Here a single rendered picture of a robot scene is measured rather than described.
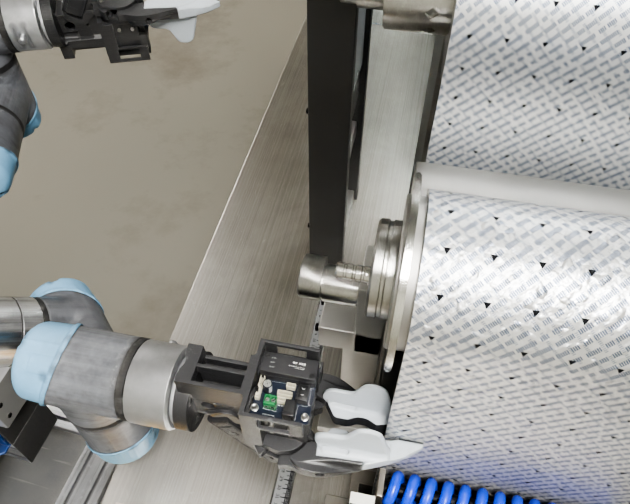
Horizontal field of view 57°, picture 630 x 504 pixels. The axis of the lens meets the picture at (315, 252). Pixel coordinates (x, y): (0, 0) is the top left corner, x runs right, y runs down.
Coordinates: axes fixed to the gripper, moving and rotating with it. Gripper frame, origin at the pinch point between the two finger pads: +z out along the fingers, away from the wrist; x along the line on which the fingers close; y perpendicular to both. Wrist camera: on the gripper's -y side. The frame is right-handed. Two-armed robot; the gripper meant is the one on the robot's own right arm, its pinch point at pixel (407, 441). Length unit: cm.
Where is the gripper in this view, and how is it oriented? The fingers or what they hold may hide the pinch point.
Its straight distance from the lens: 54.6
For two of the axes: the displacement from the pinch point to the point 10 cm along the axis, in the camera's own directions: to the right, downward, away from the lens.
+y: 0.0, -6.4, -7.7
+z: 9.8, 1.6, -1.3
